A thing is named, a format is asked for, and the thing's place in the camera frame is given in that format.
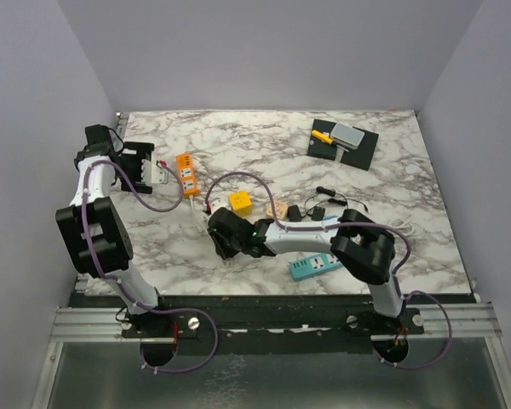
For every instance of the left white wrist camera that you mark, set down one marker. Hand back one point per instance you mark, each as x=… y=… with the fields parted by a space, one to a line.
x=153 y=173

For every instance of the black plug adapter with cable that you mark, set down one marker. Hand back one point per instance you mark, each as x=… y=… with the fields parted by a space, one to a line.
x=332 y=197

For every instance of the black mat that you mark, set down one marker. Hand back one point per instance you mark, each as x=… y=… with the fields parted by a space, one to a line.
x=360 y=158

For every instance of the yellow cube socket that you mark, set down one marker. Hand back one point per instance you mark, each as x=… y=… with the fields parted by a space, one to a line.
x=240 y=203

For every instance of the grey rectangular box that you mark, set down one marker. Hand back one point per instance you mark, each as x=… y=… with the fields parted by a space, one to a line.
x=347 y=135

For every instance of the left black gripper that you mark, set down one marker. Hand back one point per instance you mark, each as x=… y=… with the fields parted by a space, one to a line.
x=143 y=151

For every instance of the yellow handled screwdriver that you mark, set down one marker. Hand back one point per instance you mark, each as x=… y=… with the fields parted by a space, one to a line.
x=328 y=140

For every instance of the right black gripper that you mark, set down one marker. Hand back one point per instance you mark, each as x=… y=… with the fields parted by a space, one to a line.
x=225 y=252

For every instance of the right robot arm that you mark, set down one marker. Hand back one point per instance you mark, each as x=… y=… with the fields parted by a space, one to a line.
x=365 y=248

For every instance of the beige cube socket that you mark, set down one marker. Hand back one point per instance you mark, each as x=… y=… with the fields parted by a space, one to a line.
x=278 y=209

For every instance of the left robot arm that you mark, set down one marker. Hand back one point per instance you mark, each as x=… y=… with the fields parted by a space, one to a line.
x=96 y=239

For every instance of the orange power strip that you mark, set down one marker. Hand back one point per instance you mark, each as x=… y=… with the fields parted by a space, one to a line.
x=185 y=171

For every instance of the teal power strip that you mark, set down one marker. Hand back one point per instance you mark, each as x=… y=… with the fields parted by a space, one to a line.
x=312 y=266

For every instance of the aluminium frame rail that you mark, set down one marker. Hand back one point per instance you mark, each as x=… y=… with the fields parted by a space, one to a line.
x=100 y=325

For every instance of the black power adapter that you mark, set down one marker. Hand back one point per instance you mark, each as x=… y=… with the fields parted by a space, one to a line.
x=294 y=213

